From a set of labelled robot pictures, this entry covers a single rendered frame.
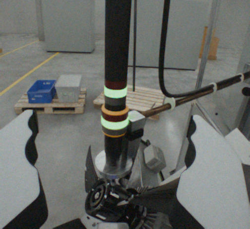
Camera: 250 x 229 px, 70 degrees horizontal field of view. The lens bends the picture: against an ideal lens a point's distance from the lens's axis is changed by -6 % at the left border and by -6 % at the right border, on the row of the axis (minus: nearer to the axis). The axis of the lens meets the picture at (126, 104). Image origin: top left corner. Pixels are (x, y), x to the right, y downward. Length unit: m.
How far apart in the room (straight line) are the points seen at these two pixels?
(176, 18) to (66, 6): 3.93
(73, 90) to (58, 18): 4.75
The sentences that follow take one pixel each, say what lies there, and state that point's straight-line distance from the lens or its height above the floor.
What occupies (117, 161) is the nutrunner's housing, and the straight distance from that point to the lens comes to 0.35.
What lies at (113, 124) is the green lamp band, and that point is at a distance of 0.29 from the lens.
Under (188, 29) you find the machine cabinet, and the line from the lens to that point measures 6.04.
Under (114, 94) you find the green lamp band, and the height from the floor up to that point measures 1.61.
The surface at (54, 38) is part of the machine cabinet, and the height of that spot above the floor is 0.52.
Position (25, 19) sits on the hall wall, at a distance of 14.02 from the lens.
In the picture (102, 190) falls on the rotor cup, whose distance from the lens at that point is 0.60.
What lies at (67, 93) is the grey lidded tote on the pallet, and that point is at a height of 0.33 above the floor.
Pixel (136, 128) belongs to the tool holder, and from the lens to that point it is 0.33.
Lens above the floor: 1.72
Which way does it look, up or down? 28 degrees down
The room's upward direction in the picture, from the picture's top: 3 degrees clockwise
